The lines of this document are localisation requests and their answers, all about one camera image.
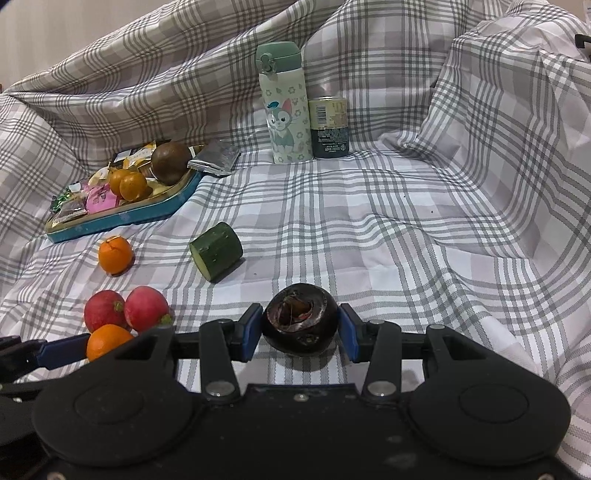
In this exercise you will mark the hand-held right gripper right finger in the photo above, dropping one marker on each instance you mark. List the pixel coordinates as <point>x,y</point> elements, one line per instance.
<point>349,332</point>

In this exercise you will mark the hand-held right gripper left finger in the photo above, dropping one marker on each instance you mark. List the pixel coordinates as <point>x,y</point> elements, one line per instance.
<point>251,330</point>

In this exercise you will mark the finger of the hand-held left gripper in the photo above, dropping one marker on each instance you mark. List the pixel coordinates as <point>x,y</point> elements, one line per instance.
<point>64,350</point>

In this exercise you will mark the large orange mandarin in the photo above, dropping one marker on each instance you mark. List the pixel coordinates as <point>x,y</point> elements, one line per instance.
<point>108,341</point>

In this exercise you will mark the dark mangosteen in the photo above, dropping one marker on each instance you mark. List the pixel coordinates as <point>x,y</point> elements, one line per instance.
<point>300,332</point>

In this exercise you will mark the red radish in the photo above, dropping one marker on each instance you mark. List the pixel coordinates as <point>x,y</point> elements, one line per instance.
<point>102,311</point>
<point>145,307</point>

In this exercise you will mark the green cucumber piece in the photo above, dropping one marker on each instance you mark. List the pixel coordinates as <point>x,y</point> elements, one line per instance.
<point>219,249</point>

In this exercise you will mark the small orange mandarin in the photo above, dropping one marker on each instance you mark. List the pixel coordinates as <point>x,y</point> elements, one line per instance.
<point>114,256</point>

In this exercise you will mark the grey plaid cloth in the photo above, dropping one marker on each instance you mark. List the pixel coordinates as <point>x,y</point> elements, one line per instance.
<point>415,207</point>

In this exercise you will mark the blue tin tray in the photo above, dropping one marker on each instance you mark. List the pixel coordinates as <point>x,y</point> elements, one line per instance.
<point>138,214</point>

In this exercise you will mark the pile of wrapped snacks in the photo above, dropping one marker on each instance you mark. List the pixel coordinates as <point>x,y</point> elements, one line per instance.
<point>99,198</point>

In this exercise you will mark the silver foil packet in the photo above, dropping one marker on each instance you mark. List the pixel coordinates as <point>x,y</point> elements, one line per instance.
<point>214,157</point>

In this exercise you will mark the tiny orange mandarin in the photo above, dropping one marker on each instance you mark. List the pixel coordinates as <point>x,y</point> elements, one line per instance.
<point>134,187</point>
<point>116,181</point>

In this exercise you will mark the brown round fruit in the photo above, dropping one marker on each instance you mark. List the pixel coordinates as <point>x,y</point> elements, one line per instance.
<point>170,161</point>

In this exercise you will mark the dark drink can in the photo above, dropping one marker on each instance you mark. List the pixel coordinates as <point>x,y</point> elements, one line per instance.
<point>328,134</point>

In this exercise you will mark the mint cartoon thermos bottle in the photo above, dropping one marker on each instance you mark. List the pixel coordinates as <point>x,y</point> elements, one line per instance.
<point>286,120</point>

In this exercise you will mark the black flat strip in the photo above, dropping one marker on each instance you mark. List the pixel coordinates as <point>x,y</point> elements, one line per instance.
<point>584,40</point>

